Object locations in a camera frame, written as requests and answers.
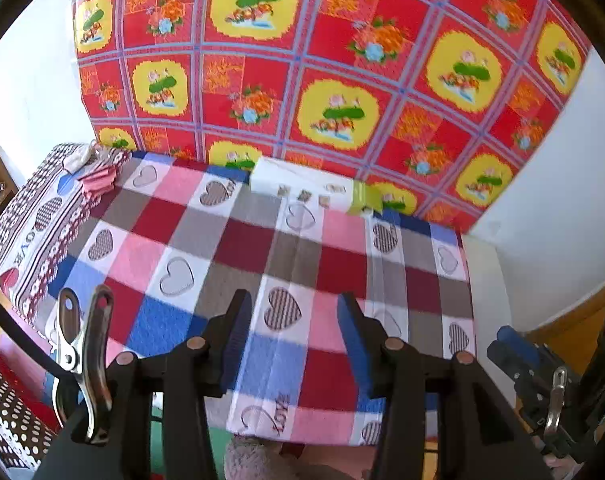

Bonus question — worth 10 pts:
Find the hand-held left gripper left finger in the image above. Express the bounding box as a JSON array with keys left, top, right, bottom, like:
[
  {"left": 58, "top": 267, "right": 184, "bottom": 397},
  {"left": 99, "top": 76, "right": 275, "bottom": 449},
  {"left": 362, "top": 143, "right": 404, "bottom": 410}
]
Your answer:
[{"left": 37, "top": 289, "right": 254, "bottom": 480}]

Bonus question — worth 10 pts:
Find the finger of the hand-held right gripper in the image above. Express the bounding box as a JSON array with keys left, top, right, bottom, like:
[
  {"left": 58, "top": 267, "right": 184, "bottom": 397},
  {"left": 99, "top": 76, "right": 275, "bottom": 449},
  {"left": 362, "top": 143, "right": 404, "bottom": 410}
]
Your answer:
[
  {"left": 497, "top": 326, "right": 542, "bottom": 365},
  {"left": 487, "top": 341, "right": 529, "bottom": 382}
]

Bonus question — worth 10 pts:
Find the pink crumpled plastic wrapper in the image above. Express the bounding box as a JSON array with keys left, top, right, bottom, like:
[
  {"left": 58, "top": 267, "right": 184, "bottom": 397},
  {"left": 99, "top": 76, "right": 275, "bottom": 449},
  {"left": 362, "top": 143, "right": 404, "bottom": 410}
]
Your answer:
[{"left": 80, "top": 162, "right": 118, "bottom": 196}]

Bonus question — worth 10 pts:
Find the metal spring clip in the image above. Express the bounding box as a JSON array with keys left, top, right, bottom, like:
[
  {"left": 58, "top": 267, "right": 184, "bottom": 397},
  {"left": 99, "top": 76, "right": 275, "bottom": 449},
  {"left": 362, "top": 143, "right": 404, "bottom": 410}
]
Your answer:
[
  {"left": 543, "top": 366, "right": 568, "bottom": 436},
  {"left": 52, "top": 284, "right": 116, "bottom": 446}
]

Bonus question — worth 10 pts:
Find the white box with green end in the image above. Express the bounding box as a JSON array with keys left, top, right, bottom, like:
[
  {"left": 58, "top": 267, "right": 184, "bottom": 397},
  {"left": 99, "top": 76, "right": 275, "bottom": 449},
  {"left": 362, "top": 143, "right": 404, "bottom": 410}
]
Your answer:
[{"left": 250, "top": 156, "right": 383, "bottom": 217}]

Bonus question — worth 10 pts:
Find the white tissue packet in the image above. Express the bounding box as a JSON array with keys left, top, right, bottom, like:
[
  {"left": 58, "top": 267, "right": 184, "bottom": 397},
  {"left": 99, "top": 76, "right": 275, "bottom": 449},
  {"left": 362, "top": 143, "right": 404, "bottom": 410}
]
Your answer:
[{"left": 62, "top": 143, "right": 100, "bottom": 172}]

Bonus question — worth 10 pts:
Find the checked heart print blanket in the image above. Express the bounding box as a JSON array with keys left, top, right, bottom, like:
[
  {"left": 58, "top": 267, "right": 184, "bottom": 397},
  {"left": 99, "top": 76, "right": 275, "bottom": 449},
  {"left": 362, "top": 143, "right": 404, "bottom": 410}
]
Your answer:
[{"left": 0, "top": 142, "right": 478, "bottom": 448}]

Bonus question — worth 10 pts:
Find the thick black cable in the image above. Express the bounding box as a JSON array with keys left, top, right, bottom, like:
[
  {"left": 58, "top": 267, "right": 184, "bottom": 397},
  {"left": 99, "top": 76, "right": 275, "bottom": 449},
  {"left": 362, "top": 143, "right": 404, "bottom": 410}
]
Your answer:
[{"left": 0, "top": 285, "right": 76, "bottom": 386}]

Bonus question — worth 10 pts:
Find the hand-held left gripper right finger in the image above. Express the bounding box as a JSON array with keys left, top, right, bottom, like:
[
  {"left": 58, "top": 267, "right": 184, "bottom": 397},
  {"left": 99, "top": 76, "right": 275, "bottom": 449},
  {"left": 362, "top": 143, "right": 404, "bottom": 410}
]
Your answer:
[{"left": 337, "top": 291, "right": 554, "bottom": 480}]

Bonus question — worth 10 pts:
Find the brown polka dot cloth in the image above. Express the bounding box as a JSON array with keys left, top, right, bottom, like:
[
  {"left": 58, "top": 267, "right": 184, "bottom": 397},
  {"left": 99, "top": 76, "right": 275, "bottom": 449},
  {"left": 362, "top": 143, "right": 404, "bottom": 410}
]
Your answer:
[{"left": 0, "top": 340, "right": 58, "bottom": 471}]

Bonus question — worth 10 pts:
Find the red floral wall cloth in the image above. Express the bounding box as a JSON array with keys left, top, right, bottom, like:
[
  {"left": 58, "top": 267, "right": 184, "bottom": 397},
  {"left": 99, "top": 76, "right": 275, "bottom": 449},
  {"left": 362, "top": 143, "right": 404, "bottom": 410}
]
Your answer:
[{"left": 72, "top": 0, "right": 591, "bottom": 233}]

